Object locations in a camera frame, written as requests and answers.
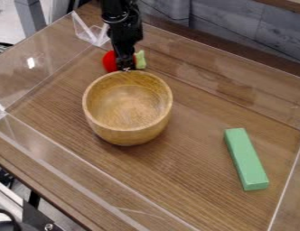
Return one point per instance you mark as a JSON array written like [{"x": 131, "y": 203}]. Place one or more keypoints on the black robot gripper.
[{"x": 120, "y": 15}]

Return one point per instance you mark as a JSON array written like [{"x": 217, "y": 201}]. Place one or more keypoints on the red plush fruit green leaf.
[{"x": 108, "y": 61}]

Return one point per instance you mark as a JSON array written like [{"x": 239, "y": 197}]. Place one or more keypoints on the round wooden bowl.
[{"x": 127, "y": 107}]

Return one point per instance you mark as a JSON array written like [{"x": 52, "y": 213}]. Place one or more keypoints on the grey pillar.
[{"x": 31, "y": 16}]

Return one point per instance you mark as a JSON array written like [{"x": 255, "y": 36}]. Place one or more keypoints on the green rectangular block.
[{"x": 247, "y": 164}]

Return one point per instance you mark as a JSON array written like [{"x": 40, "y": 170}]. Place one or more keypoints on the black metal stand base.
[{"x": 20, "y": 217}]

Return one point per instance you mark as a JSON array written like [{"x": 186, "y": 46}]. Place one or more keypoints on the clear acrylic corner bracket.
[{"x": 94, "y": 34}]

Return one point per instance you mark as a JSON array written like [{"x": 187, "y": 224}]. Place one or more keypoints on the clear acrylic tray enclosure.
[{"x": 186, "y": 147}]

